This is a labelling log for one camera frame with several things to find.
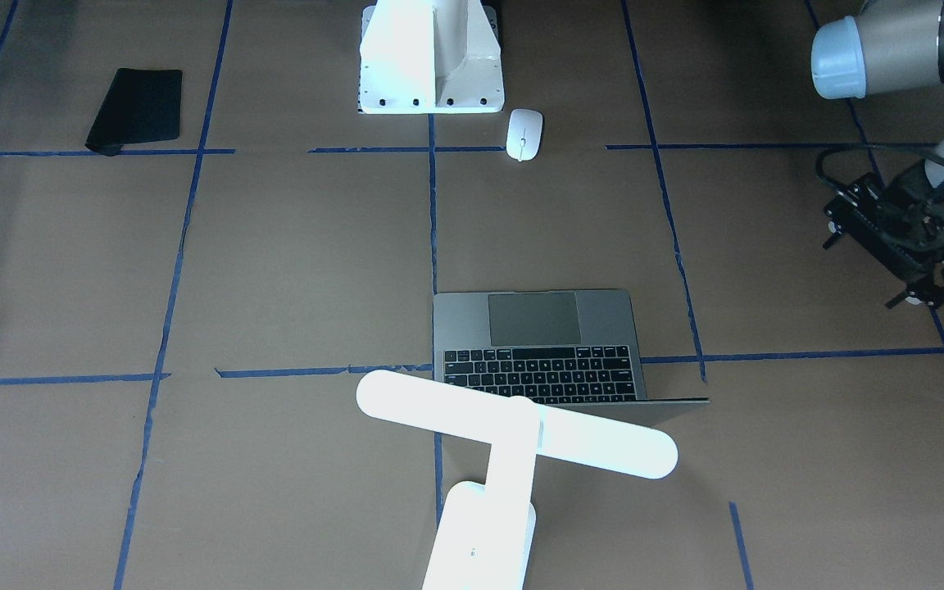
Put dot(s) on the white computer mouse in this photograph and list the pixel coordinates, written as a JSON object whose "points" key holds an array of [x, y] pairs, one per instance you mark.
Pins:
{"points": [[523, 137]]}

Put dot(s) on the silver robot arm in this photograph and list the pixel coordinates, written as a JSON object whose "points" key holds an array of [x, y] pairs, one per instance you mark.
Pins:
{"points": [[888, 46]]}

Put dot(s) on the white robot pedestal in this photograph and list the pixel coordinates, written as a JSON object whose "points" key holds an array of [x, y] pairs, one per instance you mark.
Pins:
{"points": [[420, 57]]}

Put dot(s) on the black mouse pad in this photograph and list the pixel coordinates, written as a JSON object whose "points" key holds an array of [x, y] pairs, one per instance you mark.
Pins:
{"points": [[140, 107]]}

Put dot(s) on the white desk lamp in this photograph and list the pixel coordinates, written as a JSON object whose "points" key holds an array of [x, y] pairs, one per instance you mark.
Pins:
{"points": [[486, 530]]}

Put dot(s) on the grey laptop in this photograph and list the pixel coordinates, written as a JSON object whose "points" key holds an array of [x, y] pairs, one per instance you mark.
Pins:
{"points": [[573, 349]]}

